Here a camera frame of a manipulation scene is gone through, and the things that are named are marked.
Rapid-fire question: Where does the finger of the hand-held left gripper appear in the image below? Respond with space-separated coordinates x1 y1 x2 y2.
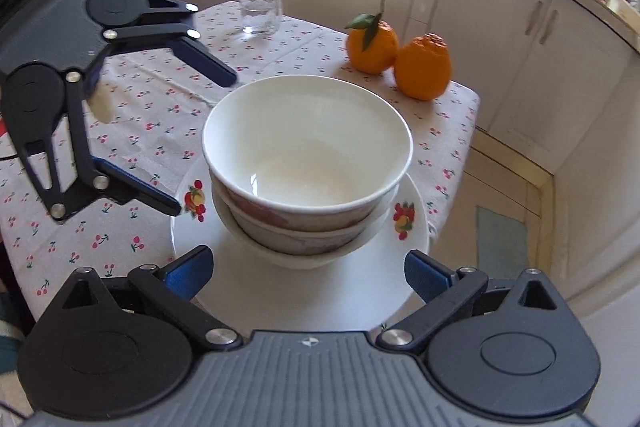
102 0 238 88
17 72 181 221

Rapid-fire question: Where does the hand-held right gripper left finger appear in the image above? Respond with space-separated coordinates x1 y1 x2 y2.
54 245 244 351

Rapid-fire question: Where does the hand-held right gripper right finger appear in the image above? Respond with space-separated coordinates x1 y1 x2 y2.
376 249 567 351

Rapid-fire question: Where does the white bowl with pink flowers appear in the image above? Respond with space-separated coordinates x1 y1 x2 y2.
219 207 397 271
202 75 414 233
212 183 402 254

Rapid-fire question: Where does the person's left hand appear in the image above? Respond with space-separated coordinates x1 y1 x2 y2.
86 82 115 124

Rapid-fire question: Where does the cherry print tablecloth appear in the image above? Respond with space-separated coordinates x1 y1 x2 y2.
0 0 481 323

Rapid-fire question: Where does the clear glass mug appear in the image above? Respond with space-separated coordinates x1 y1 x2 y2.
236 0 288 38

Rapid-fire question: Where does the green floor mat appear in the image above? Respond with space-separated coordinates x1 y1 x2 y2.
474 205 530 289

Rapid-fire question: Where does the orange with green leaf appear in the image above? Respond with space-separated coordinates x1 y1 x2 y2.
344 0 401 76

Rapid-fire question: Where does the orange without leaf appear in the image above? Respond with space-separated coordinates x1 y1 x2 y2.
394 33 454 102

